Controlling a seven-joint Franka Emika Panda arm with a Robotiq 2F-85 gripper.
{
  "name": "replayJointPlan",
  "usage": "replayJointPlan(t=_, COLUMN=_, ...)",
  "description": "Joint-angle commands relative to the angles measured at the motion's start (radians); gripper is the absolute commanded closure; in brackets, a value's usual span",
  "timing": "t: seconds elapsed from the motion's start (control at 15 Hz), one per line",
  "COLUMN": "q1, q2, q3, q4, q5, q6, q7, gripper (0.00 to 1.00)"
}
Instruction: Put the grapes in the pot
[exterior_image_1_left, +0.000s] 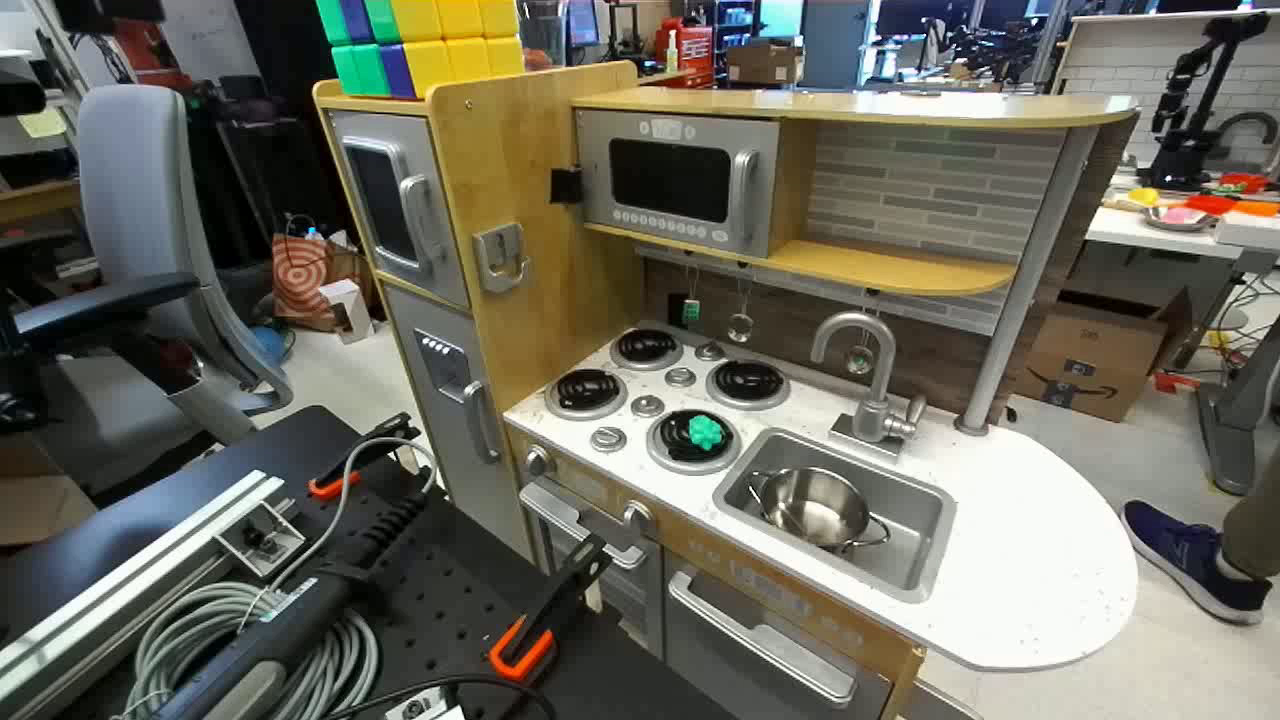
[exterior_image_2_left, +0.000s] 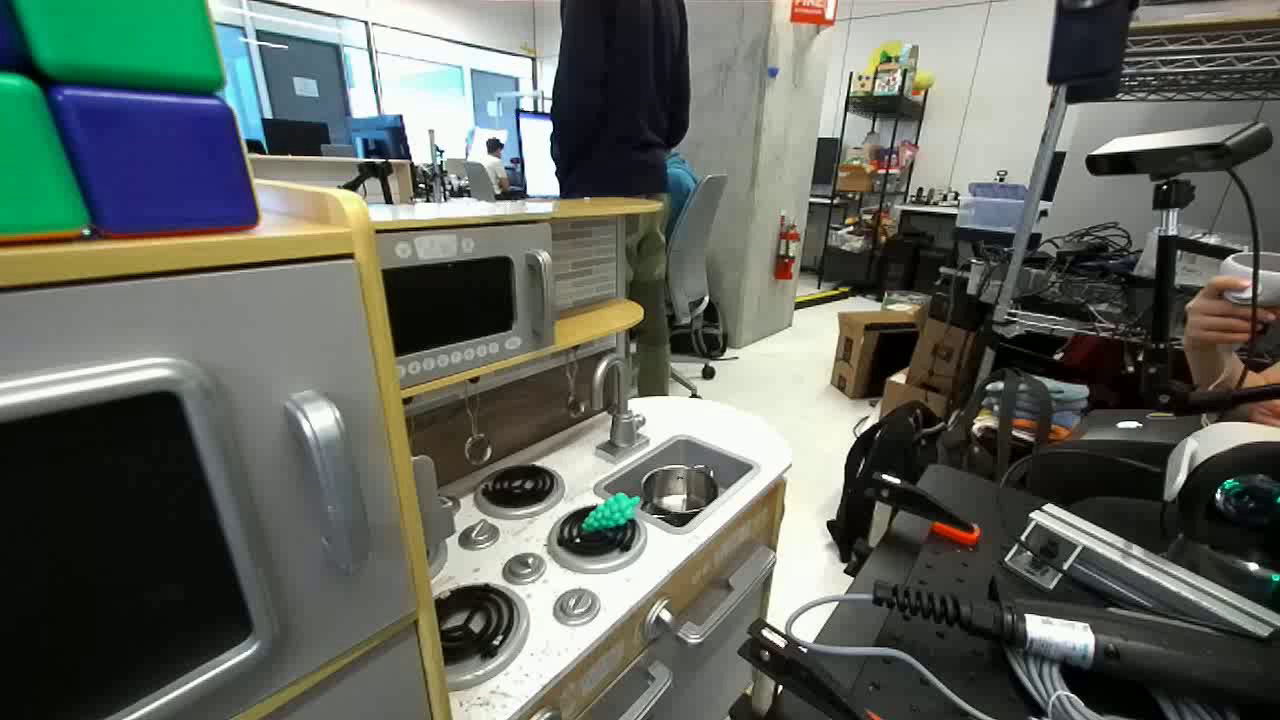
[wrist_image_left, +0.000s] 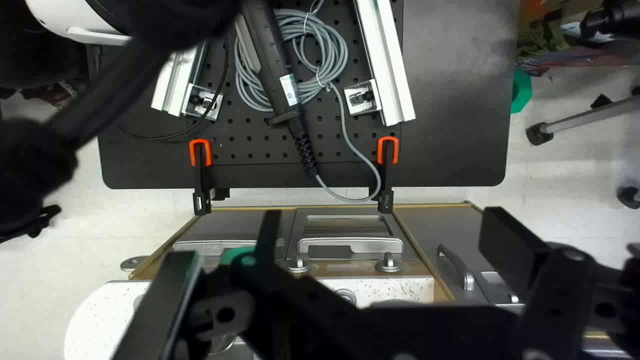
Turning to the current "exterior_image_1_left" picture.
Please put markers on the black toy stove burner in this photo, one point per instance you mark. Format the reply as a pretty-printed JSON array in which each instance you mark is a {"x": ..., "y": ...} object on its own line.
[
  {"x": 747, "y": 383},
  {"x": 646, "y": 344},
  {"x": 585, "y": 388},
  {"x": 666, "y": 455}
]

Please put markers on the blue sneaker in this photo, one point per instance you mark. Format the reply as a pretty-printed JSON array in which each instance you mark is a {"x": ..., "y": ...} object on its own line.
[{"x": 1187, "y": 553}]

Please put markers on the grey office chair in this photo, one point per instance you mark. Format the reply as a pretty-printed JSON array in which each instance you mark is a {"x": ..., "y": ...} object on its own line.
[{"x": 132, "y": 187}]

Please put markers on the grey toy sink basin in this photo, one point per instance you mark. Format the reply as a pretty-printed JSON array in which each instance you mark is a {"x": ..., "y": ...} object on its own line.
[{"x": 913, "y": 543}]

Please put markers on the patterned orange woven bag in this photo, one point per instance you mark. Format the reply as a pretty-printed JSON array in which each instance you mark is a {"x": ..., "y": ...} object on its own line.
[{"x": 300, "y": 273}]

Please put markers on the black clamp small orange grip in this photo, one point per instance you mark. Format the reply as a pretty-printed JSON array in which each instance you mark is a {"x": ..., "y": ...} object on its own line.
[{"x": 334, "y": 484}]

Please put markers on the grey toy oven door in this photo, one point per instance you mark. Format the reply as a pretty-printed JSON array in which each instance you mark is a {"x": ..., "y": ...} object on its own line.
[{"x": 585, "y": 561}]

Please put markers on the grey toy wall phone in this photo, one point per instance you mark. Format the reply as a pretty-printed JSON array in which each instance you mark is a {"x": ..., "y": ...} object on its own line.
[{"x": 503, "y": 256}]

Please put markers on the large cardboard box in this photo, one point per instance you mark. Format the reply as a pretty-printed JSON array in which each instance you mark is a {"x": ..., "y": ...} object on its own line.
[{"x": 1093, "y": 352}]

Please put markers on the small silver stove knob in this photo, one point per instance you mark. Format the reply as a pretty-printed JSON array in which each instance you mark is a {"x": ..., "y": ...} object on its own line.
[
  {"x": 611, "y": 439},
  {"x": 683, "y": 377},
  {"x": 711, "y": 348},
  {"x": 650, "y": 404}
]

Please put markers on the grey toy microwave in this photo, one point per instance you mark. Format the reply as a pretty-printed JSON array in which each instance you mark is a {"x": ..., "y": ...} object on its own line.
[{"x": 752, "y": 202}]

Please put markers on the wooden toy play kitchen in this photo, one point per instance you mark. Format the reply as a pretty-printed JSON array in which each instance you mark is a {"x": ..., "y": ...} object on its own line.
[{"x": 1043, "y": 561}]

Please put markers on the colourful foam block cube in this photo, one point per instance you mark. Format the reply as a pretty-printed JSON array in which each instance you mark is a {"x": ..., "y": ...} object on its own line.
[{"x": 443, "y": 44}]

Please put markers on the small steel pot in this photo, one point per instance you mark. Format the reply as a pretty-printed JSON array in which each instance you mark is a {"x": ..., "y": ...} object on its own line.
[{"x": 815, "y": 507}]

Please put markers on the silver oven front knob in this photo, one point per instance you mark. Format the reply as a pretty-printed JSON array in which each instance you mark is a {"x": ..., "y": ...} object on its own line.
[
  {"x": 537, "y": 463},
  {"x": 636, "y": 514}
]

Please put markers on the silver toy faucet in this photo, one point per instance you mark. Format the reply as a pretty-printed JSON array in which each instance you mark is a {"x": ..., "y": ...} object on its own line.
[{"x": 876, "y": 414}]

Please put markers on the long black tube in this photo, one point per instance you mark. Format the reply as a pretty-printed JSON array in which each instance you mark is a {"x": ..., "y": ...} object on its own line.
[{"x": 361, "y": 545}]

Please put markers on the standing person olive trousers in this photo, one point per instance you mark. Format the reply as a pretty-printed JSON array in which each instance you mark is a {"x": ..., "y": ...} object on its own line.
[{"x": 1262, "y": 526}]

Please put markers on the black background robot arm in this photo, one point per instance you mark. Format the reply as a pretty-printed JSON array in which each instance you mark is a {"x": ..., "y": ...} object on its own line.
[{"x": 1187, "y": 107}]

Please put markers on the silver hanging toy utensil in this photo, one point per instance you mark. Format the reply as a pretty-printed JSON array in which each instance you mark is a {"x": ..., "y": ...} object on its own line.
[{"x": 740, "y": 326}]

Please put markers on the black clamp large orange grip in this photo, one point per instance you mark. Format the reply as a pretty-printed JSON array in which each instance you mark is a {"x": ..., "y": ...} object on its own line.
[{"x": 531, "y": 643}]

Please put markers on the white work table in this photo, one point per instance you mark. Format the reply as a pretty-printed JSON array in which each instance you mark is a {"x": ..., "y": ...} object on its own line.
[{"x": 1161, "y": 234}]

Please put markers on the aluminium extrusion rail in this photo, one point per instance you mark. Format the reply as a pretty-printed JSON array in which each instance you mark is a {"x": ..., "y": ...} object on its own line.
[{"x": 132, "y": 561}]

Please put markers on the grey toy fridge door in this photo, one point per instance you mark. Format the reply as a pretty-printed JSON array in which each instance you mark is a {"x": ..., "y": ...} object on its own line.
[{"x": 447, "y": 455}]

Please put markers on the grey toy freezer door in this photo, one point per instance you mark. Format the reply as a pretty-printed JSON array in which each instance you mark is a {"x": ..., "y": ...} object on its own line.
[{"x": 435, "y": 166}]

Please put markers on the green toy grapes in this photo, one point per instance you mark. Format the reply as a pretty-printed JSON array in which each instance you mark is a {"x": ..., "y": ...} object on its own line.
[{"x": 706, "y": 432}]

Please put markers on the green hanging toy utensil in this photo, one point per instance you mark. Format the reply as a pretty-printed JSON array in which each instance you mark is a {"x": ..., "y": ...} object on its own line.
[{"x": 694, "y": 312}]

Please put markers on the grey toy dishwasher door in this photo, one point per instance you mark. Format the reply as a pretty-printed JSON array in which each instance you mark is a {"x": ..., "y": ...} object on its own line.
[{"x": 723, "y": 667}]

